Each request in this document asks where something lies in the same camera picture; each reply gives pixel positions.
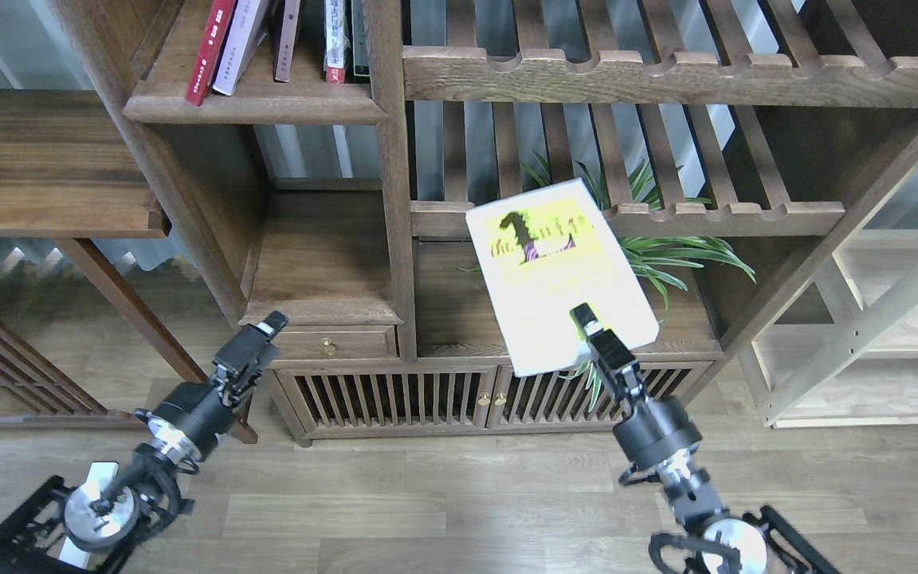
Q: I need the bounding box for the yellow green book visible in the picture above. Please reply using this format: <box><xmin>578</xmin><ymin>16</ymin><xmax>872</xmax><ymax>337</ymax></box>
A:
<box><xmin>465</xmin><ymin>179</ymin><xmax>660</xmax><ymax>375</ymax></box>

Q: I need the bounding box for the red white upright book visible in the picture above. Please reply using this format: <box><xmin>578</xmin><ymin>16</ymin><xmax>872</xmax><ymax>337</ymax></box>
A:
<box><xmin>324</xmin><ymin>0</ymin><xmax>349</xmax><ymax>85</ymax></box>

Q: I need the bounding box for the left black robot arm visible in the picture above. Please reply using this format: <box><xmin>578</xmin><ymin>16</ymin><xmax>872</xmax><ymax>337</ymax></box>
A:
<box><xmin>0</xmin><ymin>310</ymin><xmax>290</xmax><ymax>573</ymax></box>

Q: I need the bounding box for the dark wooden side table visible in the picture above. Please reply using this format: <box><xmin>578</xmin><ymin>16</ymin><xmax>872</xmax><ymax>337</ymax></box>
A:
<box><xmin>0</xmin><ymin>89</ymin><xmax>259</xmax><ymax>445</ymax></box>

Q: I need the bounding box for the dark upright book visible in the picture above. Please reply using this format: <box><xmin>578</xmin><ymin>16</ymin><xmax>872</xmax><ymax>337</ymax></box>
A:
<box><xmin>349</xmin><ymin>0</ymin><xmax>371</xmax><ymax>81</ymax></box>

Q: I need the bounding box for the white and purple book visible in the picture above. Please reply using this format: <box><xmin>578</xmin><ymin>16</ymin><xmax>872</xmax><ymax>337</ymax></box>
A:
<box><xmin>212</xmin><ymin>1</ymin><xmax>271</xmax><ymax>96</ymax></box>

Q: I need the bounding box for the dark slatted wooden rack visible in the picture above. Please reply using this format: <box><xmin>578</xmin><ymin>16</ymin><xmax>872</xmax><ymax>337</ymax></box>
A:
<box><xmin>0</xmin><ymin>279</ymin><xmax>205</xmax><ymax>443</ymax></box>

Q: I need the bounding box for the dark wooden bookshelf cabinet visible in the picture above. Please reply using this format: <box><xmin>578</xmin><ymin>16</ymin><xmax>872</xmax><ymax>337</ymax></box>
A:
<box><xmin>49</xmin><ymin>0</ymin><xmax>918</xmax><ymax>447</ymax></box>

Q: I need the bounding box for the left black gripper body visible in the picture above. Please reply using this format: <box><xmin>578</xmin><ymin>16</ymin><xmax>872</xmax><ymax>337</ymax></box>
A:
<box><xmin>135</xmin><ymin>366</ymin><xmax>260</xmax><ymax>464</ymax></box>

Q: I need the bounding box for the white bar on floor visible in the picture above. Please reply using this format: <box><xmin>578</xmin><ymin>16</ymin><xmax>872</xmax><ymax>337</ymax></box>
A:
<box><xmin>59</xmin><ymin>461</ymin><xmax>120</xmax><ymax>569</ymax></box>

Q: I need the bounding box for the brass drawer knob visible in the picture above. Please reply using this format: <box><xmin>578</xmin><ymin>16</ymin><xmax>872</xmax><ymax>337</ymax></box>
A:
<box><xmin>321</xmin><ymin>337</ymin><xmax>338</xmax><ymax>356</ymax></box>

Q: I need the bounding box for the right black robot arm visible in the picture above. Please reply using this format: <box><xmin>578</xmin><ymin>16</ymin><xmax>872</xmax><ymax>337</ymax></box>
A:
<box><xmin>571</xmin><ymin>304</ymin><xmax>837</xmax><ymax>573</ymax></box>

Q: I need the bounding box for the light wooden shelf unit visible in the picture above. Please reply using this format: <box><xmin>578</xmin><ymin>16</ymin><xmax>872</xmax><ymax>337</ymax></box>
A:
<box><xmin>734</xmin><ymin>108</ymin><xmax>918</xmax><ymax>430</ymax></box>

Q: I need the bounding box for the green spider plant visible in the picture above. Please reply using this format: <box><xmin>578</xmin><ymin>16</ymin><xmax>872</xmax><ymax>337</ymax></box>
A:
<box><xmin>520</xmin><ymin>159</ymin><xmax>755</xmax><ymax>408</ymax></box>

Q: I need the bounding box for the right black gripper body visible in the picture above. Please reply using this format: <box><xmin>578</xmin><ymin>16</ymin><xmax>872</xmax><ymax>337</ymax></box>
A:
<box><xmin>602</xmin><ymin>363</ymin><xmax>702</xmax><ymax>475</ymax></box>

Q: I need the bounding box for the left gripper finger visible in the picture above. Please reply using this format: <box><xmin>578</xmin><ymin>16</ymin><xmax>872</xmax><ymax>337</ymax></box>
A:
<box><xmin>211</xmin><ymin>310</ymin><xmax>290</xmax><ymax>380</ymax></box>

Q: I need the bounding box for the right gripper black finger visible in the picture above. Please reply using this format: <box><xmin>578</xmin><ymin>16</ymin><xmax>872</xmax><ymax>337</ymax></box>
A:
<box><xmin>571</xmin><ymin>304</ymin><xmax>638</xmax><ymax>383</ymax></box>

